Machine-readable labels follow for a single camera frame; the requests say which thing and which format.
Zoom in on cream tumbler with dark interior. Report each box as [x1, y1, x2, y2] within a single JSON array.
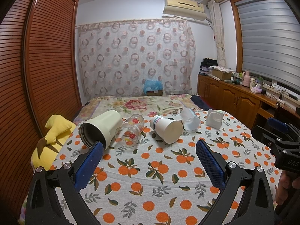
[[79, 110, 123, 151]]

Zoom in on cardboard box on sideboard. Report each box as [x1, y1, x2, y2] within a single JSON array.
[[211, 69, 232, 81]]

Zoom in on pink thermos jug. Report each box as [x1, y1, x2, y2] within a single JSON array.
[[242, 71, 251, 87]]

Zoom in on orange print white tablecloth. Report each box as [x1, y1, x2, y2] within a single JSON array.
[[21, 110, 283, 225]]

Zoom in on brown louvered wardrobe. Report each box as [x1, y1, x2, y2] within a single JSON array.
[[1, 0, 81, 223]]

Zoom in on circle patterned sheer curtain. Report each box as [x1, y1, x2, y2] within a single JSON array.
[[76, 19, 196, 99]]

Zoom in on beige tied window curtain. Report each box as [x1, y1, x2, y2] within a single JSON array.
[[208, 0, 226, 68]]

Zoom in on grey window blind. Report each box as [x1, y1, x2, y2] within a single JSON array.
[[234, 0, 299, 90]]

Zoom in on white striped paper cup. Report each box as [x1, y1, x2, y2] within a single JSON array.
[[150, 115, 183, 144]]

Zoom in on translucent frosted plastic cup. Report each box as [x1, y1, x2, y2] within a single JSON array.
[[181, 108, 200, 132]]

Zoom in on white cup with lime label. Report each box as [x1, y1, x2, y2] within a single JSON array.
[[205, 109, 224, 130]]

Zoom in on beige wall air conditioner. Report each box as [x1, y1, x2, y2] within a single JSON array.
[[163, 0, 207, 21]]

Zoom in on person's hand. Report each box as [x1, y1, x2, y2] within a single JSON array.
[[275, 170, 299, 205]]

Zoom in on wooden sideboard cabinet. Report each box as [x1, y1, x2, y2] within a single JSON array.
[[197, 74, 299, 129]]

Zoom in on yellow plush toy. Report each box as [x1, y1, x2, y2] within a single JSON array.
[[31, 115, 76, 171]]

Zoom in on stack of folded clothes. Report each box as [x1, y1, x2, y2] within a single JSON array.
[[199, 58, 218, 75]]

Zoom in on floral bed sheet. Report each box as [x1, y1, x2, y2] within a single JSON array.
[[73, 94, 203, 125]]

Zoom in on blue plastic bag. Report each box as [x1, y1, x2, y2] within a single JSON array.
[[143, 80, 163, 94]]

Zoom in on clear glass with flower print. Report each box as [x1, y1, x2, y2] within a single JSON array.
[[115, 114, 144, 147]]

